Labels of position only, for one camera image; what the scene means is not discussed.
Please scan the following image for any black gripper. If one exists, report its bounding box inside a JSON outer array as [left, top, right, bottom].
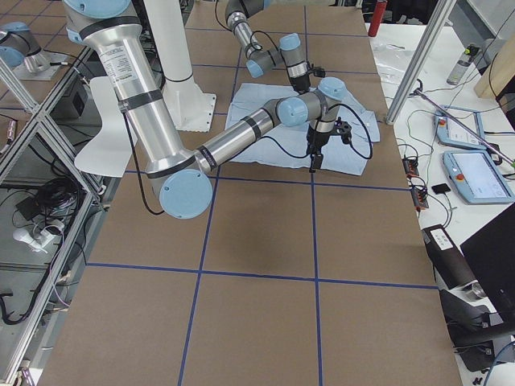
[[288, 64, 325, 94], [306, 117, 352, 172]]

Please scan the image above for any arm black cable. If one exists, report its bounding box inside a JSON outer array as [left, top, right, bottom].
[[261, 102, 373, 160], [243, 30, 282, 61]]

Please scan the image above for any red cylindrical bottle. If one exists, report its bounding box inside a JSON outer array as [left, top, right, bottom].
[[368, 0, 388, 37]]

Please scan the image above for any orange circuit board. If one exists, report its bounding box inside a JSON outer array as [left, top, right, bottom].
[[402, 157, 420, 178]]

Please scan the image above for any teach pendant tablet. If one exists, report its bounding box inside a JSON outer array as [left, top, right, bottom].
[[442, 150, 514, 204], [435, 105, 487, 150]]

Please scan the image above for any metal reacher grabber stick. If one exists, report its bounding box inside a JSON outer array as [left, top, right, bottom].
[[413, 88, 515, 168]]

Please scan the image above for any clear water bottle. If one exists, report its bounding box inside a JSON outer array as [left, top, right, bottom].
[[446, 43, 480, 85]]

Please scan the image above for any far teach pendant tablet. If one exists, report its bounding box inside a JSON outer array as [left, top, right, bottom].
[[435, 105, 487, 150]]

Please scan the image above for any white central pedestal column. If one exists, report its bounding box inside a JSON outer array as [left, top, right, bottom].
[[144, 0, 216, 132]]

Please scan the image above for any white power strip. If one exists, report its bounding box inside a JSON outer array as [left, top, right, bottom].
[[13, 225, 63, 253]]

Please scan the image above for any aluminium frame post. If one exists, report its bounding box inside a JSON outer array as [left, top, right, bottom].
[[385, 0, 456, 125]]

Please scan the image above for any black box white label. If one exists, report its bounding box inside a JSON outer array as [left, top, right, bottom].
[[422, 224, 477, 289]]

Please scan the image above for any white plastic chair seat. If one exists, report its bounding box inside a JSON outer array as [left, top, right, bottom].
[[74, 76, 132, 178]]

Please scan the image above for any clear plastic bag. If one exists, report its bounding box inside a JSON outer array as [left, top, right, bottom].
[[371, 42, 414, 85]]

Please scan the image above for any light blue button shirt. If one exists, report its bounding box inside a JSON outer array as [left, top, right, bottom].
[[225, 82, 381, 177]]

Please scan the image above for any black monitor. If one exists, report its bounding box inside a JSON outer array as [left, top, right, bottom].
[[460, 205, 515, 320]]

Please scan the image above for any near teach pendant tablet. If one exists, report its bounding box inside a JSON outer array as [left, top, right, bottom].
[[442, 150, 514, 204]]

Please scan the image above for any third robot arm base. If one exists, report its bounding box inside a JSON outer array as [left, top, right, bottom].
[[1, 22, 69, 80]]

